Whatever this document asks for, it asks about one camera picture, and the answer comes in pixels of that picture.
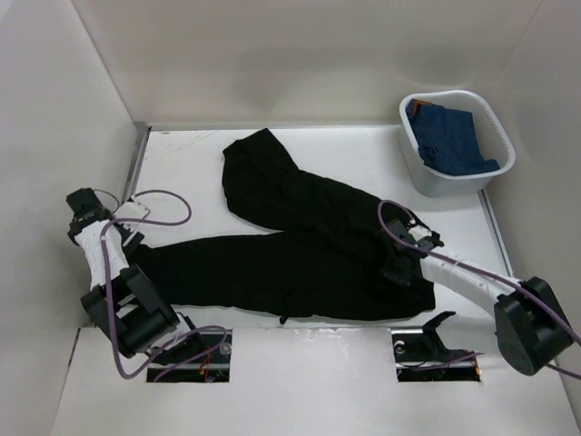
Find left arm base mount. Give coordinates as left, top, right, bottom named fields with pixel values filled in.
left=146, top=330, right=232, bottom=383

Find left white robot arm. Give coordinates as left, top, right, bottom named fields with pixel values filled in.
left=66, top=188, right=206, bottom=365

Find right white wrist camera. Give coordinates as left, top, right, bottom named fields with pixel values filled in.
left=408, top=221, right=432, bottom=245

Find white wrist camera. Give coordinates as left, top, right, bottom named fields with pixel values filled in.
left=408, top=221, right=432, bottom=245
left=114, top=198, right=151, bottom=229

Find white plastic basket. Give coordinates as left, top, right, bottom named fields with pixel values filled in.
left=399, top=90, right=516, bottom=198

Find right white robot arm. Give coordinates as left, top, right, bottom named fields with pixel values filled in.
left=379, top=220, right=580, bottom=380

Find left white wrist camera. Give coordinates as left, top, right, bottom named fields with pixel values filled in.
left=114, top=198, right=151, bottom=229

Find black trousers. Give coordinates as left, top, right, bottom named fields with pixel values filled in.
left=130, top=129, right=436, bottom=321

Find aluminium table edge rail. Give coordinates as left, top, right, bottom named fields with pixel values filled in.
left=95, top=121, right=152, bottom=207

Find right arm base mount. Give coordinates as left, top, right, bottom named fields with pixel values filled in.
left=391, top=311, right=481, bottom=382

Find blue folded trousers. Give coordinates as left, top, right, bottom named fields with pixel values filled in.
left=405, top=99, right=500, bottom=176

